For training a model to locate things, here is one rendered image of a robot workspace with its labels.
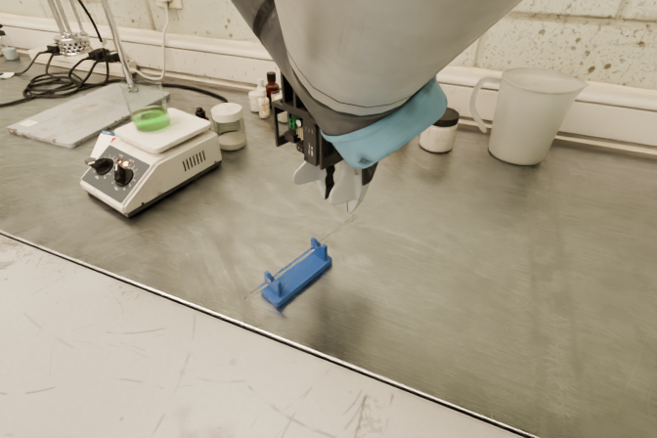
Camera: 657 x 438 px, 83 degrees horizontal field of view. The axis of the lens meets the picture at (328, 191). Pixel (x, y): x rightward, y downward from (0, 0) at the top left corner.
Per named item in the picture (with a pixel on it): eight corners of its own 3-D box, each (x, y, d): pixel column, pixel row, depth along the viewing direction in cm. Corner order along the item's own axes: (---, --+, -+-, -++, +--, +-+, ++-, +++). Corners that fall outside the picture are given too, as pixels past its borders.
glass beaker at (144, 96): (151, 140, 61) (135, 90, 56) (126, 131, 64) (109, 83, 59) (184, 124, 66) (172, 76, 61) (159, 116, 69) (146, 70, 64)
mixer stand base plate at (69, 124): (71, 149, 76) (68, 144, 75) (6, 131, 82) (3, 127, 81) (172, 96, 98) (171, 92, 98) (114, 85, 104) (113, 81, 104)
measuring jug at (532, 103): (457, 158, 73) (475, 83, 64) (461, 130, 83) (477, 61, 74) (562, 176, 68) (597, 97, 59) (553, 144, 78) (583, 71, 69)
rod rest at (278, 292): (277, 309, 45) (275, 289, 43) (259, 293, 47) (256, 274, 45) (332, 263, 51) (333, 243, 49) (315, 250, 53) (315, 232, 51)
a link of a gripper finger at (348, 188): (323, 230, 45) (312, 159, 40) (355, 207, 48) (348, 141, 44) (342, 239, 43) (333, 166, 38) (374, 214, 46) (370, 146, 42)
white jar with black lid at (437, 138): (459, 149, 76) (467, 116, 72) (432, 155, 74) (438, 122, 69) (438, 134, 81) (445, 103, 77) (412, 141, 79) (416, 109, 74)
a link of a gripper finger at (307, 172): (284, 201, 48) (287, 144, 42) (317, 183, 52) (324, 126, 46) (301, 215, 47) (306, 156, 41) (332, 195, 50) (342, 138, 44)
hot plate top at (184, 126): (154, 154, 58) (153, 150, 58) (111, 135, 64) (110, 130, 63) (214, 126, 66) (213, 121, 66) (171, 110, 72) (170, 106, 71)
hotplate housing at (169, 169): (128, 221, 58) (110, 179, 53) (83, 193, 64) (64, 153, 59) (233, 159, 73) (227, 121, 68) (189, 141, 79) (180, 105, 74)
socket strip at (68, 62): (125, 78, 109) (119, 63, 107) (31, 62, 121) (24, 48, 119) (139, 72, 113) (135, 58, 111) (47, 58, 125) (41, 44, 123)
